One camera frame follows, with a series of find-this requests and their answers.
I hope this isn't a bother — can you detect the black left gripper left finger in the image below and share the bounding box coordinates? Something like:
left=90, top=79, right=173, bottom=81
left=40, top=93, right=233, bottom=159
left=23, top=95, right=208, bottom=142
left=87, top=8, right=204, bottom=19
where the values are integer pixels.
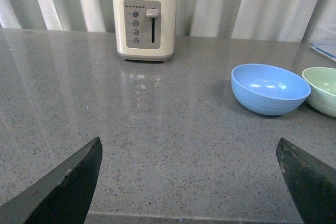
left=1, top=137, right=102, bottom=223

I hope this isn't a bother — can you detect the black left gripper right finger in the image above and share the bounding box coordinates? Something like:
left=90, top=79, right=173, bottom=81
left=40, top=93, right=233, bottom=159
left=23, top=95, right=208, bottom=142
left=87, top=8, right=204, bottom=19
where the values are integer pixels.
left=276, top=137, right=335, bottom=223

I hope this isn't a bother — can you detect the green bowl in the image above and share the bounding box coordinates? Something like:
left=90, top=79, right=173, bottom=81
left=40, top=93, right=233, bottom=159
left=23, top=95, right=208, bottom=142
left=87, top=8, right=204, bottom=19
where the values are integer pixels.
left=302, top=67, right=335, bottom=117

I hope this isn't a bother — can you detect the blue bowl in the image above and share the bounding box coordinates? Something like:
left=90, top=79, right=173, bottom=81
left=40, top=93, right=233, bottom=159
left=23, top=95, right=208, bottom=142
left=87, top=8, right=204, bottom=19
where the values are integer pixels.
left=231, top=63, right=311, bottom=116

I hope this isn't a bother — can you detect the clear plastic food container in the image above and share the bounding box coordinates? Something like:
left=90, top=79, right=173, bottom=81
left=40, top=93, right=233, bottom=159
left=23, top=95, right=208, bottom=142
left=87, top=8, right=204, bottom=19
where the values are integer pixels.
left=309, top=24, right=336, bottom=61

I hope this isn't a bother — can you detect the white curtain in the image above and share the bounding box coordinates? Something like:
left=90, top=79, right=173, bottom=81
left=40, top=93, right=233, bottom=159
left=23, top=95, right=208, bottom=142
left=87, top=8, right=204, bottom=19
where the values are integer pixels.
left=1, top=0, right=335, bottom=42

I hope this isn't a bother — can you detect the cream toaster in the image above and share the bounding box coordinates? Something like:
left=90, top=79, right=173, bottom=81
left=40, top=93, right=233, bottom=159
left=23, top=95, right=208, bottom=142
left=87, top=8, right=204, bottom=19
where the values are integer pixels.
left=112, top=0, right=177, bottom=62

